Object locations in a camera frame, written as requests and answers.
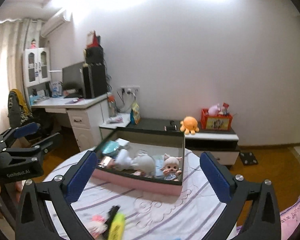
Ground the big-eyed doll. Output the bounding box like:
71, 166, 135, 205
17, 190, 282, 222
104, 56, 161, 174
161, 154, 183, 182

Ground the black computer monitor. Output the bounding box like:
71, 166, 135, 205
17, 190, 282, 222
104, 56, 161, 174
62, 61, 87, 92

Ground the orange octopus plush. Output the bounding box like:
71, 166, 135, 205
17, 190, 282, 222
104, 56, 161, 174
180, 116, 200, 135

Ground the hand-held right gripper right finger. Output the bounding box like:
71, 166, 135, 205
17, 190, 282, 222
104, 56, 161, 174
199, 151, 283, 240

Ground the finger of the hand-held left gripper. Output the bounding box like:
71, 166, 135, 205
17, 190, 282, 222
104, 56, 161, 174
1, 132, 63, 163
0, 122, 41, 148

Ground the black computer tower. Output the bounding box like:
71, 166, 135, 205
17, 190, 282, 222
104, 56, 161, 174
82, 64, 108, 99

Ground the red plastic crate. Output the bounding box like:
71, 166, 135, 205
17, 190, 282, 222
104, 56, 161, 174
201, 109, 233, 131

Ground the water bottle with red cap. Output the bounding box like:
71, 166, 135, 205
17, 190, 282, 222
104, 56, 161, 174
107, 95, 117, 117

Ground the red desk calendar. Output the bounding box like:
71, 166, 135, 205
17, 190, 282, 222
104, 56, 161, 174
86, 30, 100, 48

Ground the yellow highlighter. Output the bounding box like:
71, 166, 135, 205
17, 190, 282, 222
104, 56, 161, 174
107, 212, 126, 240

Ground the black office chair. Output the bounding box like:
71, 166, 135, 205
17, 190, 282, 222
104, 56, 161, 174
9, 110, 53, 142

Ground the small white cabinet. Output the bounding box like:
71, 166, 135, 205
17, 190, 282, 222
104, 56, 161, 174
99, 114, 132, 147

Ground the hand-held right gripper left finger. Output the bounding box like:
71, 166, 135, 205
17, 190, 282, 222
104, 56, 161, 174
15, 150, 98, 240

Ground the black and white low cabinet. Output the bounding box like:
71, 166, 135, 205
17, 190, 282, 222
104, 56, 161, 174
131, 117, 241, 169

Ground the black power cable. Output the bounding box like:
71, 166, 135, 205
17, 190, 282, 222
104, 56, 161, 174
116, 89, 137, 113

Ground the white glass-door cabinet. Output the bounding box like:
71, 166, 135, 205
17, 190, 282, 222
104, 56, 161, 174
23, 47, 52, 98

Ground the chair with draped clothes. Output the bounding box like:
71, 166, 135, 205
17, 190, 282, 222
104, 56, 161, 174
8, 89, 33, 128

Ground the white plastic bottle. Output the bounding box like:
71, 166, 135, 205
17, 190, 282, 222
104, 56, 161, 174
115, 149, 133, 172

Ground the white air conditioner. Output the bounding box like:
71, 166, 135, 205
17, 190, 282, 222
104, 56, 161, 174
40, 10, 73, 37

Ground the pink fluffy item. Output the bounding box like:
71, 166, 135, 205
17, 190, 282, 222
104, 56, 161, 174
86, 215, 108, 234

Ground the white wall socket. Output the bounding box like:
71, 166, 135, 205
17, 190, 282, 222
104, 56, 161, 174
120, 85, 140, 94

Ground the teal round container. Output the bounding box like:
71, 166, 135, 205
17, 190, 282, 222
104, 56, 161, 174
101, 141, 120, 155

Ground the white desk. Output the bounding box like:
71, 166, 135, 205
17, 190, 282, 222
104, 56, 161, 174
30, 94, 110, 152

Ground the blue and white package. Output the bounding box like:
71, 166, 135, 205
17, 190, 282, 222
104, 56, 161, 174
50, 81, 63, 98

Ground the colourful snack bag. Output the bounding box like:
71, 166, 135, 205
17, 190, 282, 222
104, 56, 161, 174
130, 101, 141, 125

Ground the pink printed bed sheet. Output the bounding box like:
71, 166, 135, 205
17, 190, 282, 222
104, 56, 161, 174
280, 195, 300, 240

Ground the pink and black storage box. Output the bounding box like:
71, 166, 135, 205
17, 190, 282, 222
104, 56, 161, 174
92, 127, 186, 197

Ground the pink plush toy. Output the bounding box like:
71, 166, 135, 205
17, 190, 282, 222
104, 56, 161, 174
208, 103, 222, 115

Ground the black floor scale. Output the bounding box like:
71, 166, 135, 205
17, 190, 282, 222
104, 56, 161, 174
238, 151, 258, 166

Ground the black speaker box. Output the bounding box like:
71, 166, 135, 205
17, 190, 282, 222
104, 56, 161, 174
85, 45, 105, 65

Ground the beige curtain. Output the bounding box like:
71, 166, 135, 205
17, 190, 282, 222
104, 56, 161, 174
0, 17, 44, 135

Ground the white round figure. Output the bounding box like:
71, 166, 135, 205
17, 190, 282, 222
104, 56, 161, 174
132, 154, 157, 178

